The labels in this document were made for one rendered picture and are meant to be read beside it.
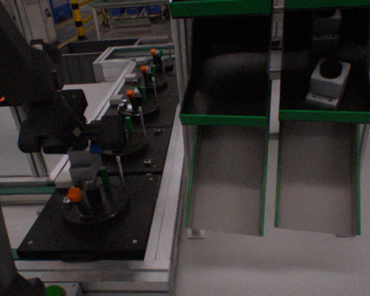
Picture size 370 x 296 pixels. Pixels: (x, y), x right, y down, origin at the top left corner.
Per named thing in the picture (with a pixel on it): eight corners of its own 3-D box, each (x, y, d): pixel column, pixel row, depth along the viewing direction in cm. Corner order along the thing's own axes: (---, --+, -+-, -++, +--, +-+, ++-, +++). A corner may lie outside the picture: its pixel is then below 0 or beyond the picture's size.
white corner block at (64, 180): (76, 194, 82) (72, 180, 80) (57, 195, 83) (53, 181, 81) (83, 182, 87) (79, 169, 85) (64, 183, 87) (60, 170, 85)
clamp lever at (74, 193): (90, 217, 68) (77, 197, 62) (80, 217, 68) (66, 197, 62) (94, 201, 70) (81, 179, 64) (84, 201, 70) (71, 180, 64)
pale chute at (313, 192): (354, 236, 59) (360, 235, 55) (273, 227, 63) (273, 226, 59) (353, 83, 66) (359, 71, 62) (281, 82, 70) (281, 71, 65)
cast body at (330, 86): (332, 119, 53) (341, 85, 47) (303, 111, 54) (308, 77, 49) (347, 81, 56) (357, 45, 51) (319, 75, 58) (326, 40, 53)
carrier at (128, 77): (178, 101, 128) (175, 67, 122) (114, 104, 131) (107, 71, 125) (183, 80, 149) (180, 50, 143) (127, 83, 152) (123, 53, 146)
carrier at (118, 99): (172, 131, 107) (168, 93, 101) (94, 135, 109) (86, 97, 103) (178, 101, 128) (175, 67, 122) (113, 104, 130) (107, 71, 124)
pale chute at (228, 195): (263, 236, 61) (263, 236, 57) (189, 228, 64) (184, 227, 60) (272, 87, 68) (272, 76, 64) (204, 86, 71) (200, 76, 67)
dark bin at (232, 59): (265, 128, 53) (266, 93, 47) (181, 125, 56) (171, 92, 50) (273, 14, 68) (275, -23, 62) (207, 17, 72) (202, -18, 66)
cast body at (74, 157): (94, 181, 67) (86, 149, 64) (71, 182, 67) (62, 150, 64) (105, 158, 74) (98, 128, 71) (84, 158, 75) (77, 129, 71)
